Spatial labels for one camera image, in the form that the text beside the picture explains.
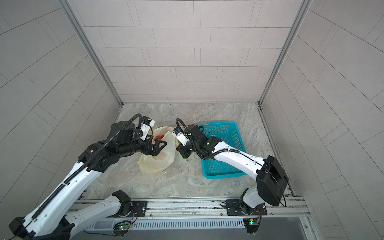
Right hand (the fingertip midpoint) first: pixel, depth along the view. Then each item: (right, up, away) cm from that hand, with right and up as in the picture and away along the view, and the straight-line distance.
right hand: (178, 149), depth 77 cm
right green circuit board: (+35, -33, -9) cm, 49 cm away
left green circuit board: (-23, -32, -12) cm, 41 cm away
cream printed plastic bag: (-4, -4, -6) cm, 8 cm away
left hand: (-6, +7, -10) cm, 13 cm away
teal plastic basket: (+30, +6, +20) cm, 37 cm away
